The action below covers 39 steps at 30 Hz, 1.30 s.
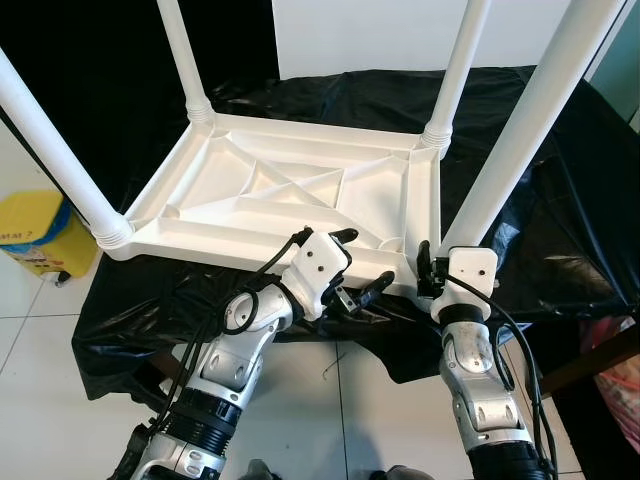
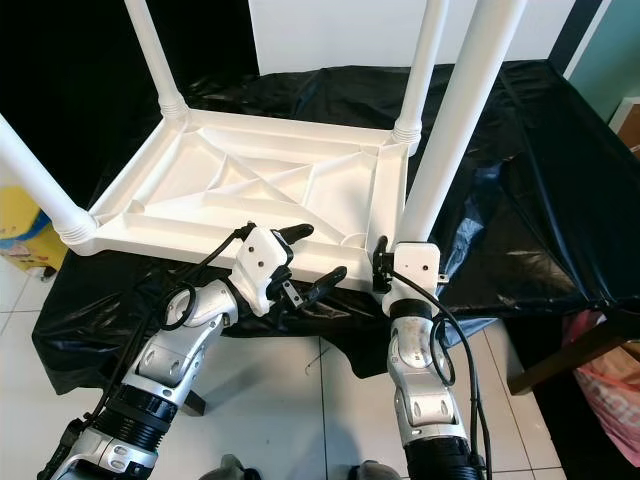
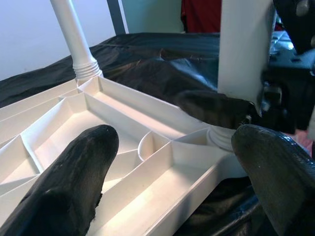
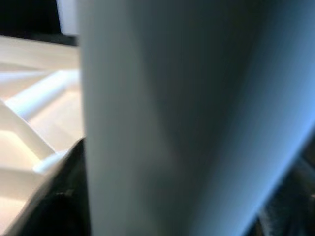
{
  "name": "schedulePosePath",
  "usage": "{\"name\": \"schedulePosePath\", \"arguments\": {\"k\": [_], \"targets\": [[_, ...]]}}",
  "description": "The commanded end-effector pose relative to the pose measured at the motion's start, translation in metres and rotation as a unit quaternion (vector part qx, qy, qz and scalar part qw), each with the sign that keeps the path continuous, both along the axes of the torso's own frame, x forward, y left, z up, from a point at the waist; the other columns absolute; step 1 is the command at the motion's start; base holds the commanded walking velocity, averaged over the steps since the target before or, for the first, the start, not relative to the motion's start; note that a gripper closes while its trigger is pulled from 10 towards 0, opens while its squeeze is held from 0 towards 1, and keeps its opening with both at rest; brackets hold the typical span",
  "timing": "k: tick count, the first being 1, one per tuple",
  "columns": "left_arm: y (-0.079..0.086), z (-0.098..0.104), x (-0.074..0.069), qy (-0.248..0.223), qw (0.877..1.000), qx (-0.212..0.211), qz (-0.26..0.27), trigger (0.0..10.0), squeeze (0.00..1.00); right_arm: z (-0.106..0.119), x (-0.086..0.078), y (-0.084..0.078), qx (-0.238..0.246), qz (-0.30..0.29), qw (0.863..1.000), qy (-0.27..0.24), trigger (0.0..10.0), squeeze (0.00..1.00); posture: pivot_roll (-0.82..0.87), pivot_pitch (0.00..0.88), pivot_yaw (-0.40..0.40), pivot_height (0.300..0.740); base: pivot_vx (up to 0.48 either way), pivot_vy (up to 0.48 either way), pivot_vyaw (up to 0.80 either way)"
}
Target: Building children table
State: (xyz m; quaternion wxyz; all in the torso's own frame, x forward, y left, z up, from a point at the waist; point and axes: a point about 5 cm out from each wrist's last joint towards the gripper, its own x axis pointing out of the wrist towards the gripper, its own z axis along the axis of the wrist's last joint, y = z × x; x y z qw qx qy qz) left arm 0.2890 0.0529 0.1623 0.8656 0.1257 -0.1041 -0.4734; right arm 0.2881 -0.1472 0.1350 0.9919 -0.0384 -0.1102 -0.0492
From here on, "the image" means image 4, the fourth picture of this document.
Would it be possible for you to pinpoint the white plastic table leg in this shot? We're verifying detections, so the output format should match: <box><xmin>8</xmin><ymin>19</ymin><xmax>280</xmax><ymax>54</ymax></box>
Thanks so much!
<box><xmin>78</xmin><ymin>0</ymin><xmax>315</xmax><ymax>236</ymax></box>

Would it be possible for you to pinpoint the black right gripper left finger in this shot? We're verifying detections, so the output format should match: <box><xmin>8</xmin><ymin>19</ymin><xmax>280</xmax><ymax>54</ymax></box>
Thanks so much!
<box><xmin>9</xmin><ymin>139</ymin><xmax>92</xmax><ymax>236</ymax></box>

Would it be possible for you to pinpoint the white plastic table top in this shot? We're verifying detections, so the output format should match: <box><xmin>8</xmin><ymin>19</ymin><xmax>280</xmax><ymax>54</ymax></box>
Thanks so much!
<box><xmin>0</xmin><ymin>34</ymin><xmax>87</xmax><ymax>236</ymax></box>

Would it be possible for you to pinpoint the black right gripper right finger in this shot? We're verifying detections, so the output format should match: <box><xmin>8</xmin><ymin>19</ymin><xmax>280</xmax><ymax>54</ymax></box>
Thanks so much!
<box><xmin>246</xmin><ymin>157</ymin><xmax>315</xmax><ymax>236</ymax></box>

